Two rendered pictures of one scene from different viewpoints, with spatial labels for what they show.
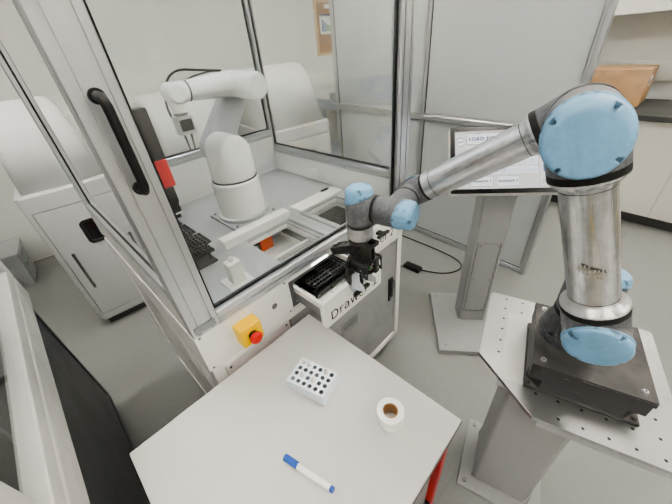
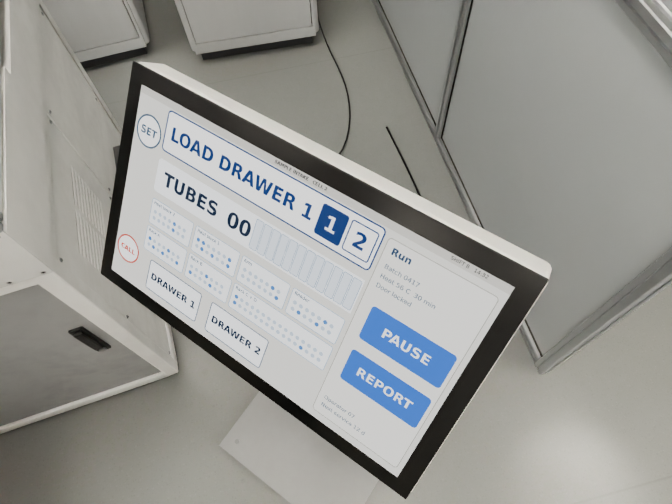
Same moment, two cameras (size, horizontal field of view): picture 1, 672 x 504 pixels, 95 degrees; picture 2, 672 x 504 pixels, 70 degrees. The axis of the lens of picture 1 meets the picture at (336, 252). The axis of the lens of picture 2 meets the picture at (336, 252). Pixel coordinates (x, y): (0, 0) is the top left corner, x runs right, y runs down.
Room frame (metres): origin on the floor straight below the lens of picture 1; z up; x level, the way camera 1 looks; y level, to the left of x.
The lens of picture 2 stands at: (1.14, -1.01, 1.58)
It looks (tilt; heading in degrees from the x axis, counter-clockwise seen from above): 61 degrees down; 28
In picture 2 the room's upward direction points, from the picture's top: 5 degrees counter-clockwise
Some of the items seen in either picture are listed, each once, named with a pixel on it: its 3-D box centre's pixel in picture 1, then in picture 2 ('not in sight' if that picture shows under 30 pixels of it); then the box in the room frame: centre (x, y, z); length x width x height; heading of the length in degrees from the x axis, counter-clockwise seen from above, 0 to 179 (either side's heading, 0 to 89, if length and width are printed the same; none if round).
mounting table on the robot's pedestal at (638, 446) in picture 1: (559, 372); not in sight; (0.52, -0.64, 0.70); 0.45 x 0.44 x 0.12; 58
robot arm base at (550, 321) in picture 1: (575, 321); not in sight; (0.53, -0.62, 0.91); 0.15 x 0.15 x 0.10
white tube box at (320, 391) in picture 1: (312, 380); not in sight; (0.52, 0.10, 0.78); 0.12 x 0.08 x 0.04; 58
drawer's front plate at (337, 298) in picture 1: (353, 291); not in sight; (0.78, -0.04, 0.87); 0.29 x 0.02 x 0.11; 133
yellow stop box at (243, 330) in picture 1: (249, 331); not in sight; (0.65, 0.28, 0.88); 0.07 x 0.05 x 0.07; 133
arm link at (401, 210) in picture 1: (397, 210); not in sight; (0.70, -0.17, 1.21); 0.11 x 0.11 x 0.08; 55
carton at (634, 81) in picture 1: (618, 85); not in sight; (2.94, -2.63, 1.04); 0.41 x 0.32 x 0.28; 38
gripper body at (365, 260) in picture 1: (363, 254); not in sight; (0.74, -0.08, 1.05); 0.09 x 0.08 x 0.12; 43
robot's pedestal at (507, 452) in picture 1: (522, 422); not in sight; (0.53, -0.62, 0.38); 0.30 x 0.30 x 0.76; 58
